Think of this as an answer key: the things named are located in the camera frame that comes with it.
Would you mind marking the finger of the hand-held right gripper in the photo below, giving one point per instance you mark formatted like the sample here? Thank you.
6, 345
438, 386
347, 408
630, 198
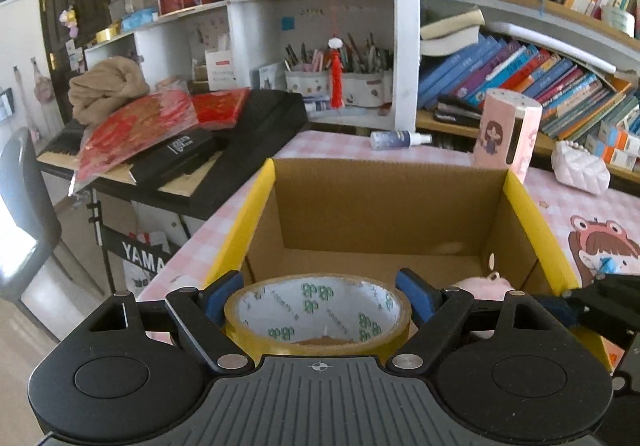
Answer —
600, 306

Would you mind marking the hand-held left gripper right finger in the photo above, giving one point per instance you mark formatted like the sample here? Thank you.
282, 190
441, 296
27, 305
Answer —
412, 293

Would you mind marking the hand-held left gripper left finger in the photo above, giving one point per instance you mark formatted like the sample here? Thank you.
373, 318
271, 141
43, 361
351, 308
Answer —
227, 293

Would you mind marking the yellow packing tape roll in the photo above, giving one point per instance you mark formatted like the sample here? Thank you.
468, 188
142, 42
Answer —
350, 298

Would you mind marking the yellow cardboard box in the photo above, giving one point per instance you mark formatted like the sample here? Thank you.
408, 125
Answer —
390, 206

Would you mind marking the pink plush toy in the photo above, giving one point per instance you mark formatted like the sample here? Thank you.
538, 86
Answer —
480, 287

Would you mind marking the black keyboard stand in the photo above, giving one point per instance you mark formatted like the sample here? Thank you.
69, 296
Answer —
145, 253

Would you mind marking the pink printed table mat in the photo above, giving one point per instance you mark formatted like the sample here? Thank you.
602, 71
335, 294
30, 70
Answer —
550, 216

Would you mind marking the white quilted pouch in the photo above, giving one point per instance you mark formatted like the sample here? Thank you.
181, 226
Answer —
580, 168

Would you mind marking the black printed case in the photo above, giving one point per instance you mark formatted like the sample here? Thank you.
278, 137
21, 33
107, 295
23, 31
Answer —
175, 153

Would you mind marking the small spray bottle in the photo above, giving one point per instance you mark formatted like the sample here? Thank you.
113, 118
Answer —
395, 139

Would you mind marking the orange and white boxes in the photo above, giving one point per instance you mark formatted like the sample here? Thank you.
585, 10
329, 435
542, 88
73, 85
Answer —
615, 140

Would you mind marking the pink cylindrical canister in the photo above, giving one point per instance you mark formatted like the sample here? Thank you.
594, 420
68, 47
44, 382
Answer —
502, 135

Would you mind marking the black ribbed keyboard cover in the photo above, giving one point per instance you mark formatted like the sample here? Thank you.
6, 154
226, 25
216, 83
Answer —
270, 115

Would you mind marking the red envelope packet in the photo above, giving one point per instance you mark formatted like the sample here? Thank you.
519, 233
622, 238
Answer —
220, 108

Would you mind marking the red paper decoration pack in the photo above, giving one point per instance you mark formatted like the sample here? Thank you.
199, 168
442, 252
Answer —
130, 125

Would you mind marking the white fabric pen holder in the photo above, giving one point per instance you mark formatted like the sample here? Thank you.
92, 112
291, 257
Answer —
365, 88

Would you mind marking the black chair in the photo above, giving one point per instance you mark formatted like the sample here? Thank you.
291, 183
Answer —
30, 206

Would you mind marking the electronic keyboard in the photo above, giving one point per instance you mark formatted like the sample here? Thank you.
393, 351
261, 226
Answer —
65, 148

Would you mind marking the red tassel ornament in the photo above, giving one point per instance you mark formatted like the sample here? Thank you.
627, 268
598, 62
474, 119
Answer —
336, 75

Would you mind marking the beige cloth bundle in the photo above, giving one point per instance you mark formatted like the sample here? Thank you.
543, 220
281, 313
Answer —
107, 85

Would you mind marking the bunch of pens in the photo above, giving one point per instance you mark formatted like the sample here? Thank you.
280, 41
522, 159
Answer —
360, 55

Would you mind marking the lower shelf row of books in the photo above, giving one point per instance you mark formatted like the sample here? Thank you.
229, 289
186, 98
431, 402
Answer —
530, 70

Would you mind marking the stacked flat books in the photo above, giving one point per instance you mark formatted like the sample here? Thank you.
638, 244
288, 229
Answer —
450, 33

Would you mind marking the white bookshelf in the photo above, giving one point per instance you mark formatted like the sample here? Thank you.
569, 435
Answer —
406, 25

